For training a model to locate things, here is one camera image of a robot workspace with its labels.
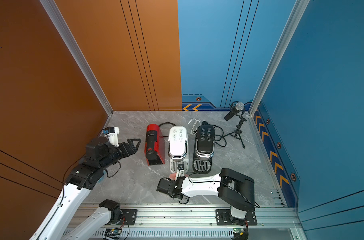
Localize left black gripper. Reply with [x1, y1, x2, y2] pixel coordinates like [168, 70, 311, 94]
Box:
[99, 137, 141, 172]

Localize red coffee machine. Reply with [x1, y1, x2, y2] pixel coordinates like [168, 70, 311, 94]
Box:
[144, 124, 166, 166]

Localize pink cloth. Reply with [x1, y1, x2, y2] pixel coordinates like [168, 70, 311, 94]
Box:
[169, 173, 186, 181]

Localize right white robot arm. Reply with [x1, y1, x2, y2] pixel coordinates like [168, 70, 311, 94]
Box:
[157, 168, 260, 226]

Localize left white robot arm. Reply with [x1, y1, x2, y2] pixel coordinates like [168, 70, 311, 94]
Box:
[31, 137, 141, 240]

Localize white coffee machine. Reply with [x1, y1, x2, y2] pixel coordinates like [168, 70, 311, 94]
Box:
[168, 126, 190, 173]

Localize black coffee machine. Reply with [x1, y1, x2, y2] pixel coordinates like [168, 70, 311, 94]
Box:
[193, 121, 215, 174]

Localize blue owl toy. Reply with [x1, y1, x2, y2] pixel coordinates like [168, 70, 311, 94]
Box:
[98, 176, 105, 184]

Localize green circuit board left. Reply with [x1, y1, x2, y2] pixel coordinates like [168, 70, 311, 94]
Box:
[103, 228, 123, 240]

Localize green circuit board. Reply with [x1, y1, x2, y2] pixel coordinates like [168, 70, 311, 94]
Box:
[103, 228, 123, 240]
[232, 228, 249, 240]

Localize green circuit board right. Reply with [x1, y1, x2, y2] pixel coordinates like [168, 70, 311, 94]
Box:
[232, 228, 249, 240]

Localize black microphone on tripod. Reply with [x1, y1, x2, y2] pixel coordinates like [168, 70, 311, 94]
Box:
[222, 101, 249, 149]

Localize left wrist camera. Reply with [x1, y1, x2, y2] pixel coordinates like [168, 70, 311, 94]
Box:
[103, 127, 120, 147]

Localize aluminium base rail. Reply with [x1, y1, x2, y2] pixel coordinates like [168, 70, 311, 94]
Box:
[62, 202, 305, 240]

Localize white power cable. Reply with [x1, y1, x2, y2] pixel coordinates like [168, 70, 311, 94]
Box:
[187, 118, 201, 136]

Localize black power cable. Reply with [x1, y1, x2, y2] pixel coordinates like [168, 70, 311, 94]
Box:
[212, 125, 228, 148]

